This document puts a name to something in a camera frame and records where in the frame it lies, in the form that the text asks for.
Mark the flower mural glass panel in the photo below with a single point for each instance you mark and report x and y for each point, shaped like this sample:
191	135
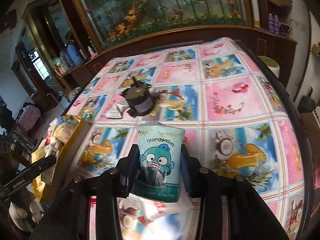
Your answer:
118	21

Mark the white Dole tissue pack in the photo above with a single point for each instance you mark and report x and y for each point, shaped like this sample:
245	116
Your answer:
65	126

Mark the purple spray bottle right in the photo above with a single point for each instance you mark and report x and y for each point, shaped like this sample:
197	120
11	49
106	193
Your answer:
276	25

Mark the white gloved hand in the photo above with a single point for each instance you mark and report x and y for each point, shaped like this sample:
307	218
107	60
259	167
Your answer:
24	211

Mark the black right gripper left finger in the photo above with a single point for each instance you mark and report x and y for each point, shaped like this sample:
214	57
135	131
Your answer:
114	183

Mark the purple spray bottle left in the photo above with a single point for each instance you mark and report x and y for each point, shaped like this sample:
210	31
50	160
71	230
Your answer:
270	23

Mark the yellow cardboard box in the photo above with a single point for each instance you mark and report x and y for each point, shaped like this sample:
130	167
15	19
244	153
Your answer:
66	156

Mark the dark green teapot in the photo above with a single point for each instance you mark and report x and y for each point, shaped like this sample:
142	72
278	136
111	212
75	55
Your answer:
307	104

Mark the purple spray bottle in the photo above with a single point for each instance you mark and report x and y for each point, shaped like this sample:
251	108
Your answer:
276	25
270	23

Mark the white round stool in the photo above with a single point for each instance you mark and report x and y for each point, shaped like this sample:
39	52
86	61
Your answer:
272	65

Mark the blue water jug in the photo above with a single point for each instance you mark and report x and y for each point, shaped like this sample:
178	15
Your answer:
74	54

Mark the teal Hangyodon tissue pack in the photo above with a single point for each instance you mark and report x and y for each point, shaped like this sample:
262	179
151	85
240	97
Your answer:
159	163

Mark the white red-lettered tissue pack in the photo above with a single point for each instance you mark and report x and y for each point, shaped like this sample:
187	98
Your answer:
155	209

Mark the black electric motor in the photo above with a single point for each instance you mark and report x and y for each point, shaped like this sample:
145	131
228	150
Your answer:
139	98

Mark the yellow towel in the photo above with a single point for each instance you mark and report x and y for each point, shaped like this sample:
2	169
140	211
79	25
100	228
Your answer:
43	184

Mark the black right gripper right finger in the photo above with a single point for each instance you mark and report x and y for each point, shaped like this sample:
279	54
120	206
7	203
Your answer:
205	185

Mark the colourful printed tablecloth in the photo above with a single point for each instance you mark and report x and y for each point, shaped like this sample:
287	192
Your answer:
237	117

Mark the silver foil sachet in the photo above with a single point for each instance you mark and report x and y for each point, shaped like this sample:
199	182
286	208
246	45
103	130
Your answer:
117	110

